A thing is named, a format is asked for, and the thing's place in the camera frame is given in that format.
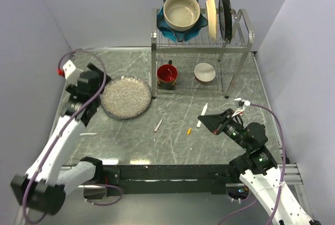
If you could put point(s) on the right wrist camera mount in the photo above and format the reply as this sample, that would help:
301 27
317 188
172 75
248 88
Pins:
241 103

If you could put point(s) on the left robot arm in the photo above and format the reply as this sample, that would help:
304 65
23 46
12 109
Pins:
42 188

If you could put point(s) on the speckled ceramic plate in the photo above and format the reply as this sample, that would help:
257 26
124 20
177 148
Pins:
126 97

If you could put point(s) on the white pen red tip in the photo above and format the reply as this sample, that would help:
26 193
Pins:
158 125

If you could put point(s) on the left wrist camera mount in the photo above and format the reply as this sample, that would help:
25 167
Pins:
70 72

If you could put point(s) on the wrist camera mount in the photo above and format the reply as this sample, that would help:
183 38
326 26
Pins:
241 103
70 72

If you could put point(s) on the steel dish rack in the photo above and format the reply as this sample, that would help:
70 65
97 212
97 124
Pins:
202 47

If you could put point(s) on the small white bowl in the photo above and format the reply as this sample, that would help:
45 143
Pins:
204 73

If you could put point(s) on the cream plate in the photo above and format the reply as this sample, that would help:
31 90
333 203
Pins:
211 14

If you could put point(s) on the white pen green tip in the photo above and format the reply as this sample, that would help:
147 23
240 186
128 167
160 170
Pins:
202 114

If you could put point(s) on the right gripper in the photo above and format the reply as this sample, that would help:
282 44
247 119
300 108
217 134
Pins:
213 121

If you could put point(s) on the blue flower-shaped bowl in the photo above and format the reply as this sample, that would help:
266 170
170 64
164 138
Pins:
179 36

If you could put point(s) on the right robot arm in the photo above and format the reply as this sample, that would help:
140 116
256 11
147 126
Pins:
258 169

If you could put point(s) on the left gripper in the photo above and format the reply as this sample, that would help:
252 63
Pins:
101 74

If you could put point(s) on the black plate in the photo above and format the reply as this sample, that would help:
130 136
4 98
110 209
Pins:
225 20

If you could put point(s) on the black base bar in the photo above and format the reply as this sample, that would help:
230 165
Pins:
172 179

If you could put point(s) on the beige ceramic bowl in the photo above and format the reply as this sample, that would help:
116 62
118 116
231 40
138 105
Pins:
181 15

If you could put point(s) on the red and black mug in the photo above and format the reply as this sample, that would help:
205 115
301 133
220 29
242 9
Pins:
167 75

